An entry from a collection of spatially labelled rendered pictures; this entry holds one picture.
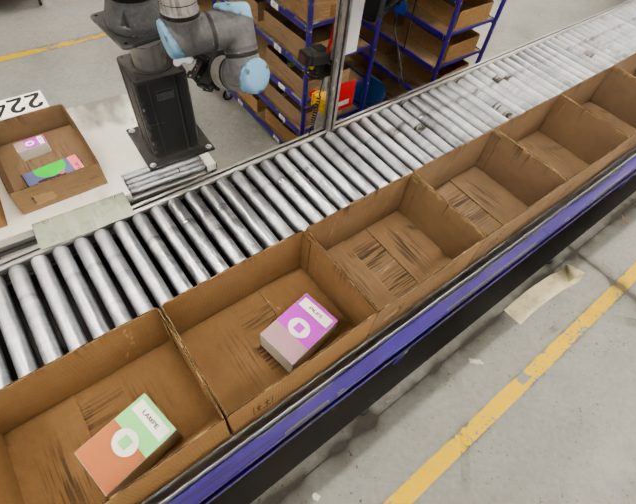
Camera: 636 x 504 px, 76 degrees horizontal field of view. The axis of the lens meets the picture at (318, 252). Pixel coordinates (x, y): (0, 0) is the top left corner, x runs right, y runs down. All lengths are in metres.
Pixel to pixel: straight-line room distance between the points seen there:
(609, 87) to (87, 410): 2.20
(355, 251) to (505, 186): 0.63
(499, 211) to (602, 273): 1.49
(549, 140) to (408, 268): 0.92
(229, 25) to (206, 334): 0.77
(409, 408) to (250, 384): 1.12
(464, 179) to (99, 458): 1.32
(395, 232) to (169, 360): 0.74
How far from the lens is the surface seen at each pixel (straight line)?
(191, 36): 1.14
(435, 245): 1.32
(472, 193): 1.52
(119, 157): 1.77
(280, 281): 1.15
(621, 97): 2.23
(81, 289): 1.43
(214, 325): 1.10
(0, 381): 1.39
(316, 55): 1.64
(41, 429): 1.13
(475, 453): 2.08
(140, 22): 1.46
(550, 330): 2.50
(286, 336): 1.00
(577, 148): 1.90
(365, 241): 1.27
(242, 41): 1.18
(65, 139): 1.90
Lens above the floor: 1.88
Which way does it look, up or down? 54 degrees down
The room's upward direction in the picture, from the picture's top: 9 degrees clockwise
